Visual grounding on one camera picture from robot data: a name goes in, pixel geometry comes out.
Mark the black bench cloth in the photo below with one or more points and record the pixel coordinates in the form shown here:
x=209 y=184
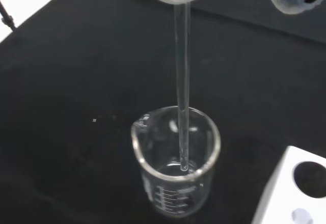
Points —
x=89 y=94

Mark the black tripod leg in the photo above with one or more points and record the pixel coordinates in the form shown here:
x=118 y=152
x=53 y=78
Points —
x=7 y=17

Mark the white test tube rack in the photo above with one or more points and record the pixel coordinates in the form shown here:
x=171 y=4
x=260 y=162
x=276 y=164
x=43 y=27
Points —
x=293 y=191

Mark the clear glass beaker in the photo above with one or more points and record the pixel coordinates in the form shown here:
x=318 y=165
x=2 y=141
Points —
x=175 y=163

